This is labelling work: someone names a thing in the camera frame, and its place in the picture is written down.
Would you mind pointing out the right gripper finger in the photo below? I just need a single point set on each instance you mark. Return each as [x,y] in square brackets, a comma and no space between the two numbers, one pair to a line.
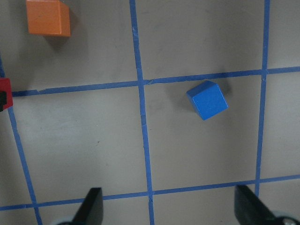
[91,211]
[249,210]

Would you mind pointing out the blue wooden block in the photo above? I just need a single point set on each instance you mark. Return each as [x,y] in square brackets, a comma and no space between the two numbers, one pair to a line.
[207,99]

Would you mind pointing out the orange wooden block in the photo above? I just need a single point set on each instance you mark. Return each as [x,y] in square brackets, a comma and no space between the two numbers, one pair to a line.
[48,18]

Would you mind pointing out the right gripper black finger holding red block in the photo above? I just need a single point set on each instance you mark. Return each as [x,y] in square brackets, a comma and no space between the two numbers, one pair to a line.
[3,100]

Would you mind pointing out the red wooden block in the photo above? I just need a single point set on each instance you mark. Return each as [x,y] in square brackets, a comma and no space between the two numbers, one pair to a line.
[5,85]

